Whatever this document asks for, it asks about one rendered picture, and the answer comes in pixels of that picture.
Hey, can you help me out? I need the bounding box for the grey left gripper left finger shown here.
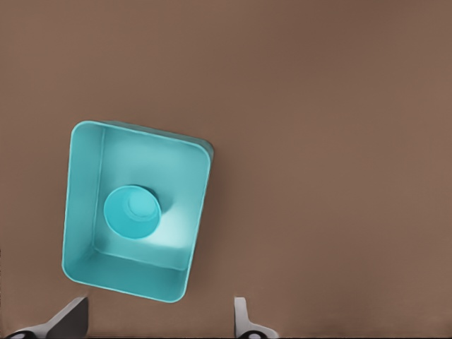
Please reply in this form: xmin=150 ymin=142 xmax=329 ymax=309
xmin=4 ymin=296 xmax=89 ymax=339

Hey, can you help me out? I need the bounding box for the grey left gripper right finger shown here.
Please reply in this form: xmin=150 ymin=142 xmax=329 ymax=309
xmin=234 ymin=297 xmax=279 ymax=339

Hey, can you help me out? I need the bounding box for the teal plastic cup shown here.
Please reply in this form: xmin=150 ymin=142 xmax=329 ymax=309
xmin=103 ymin=185 xmax=163 ymax=239

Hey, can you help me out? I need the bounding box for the teal rectangular plastic box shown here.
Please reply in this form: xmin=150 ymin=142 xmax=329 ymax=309
xmin=61 ymin=120 xmax=215 ymax=304

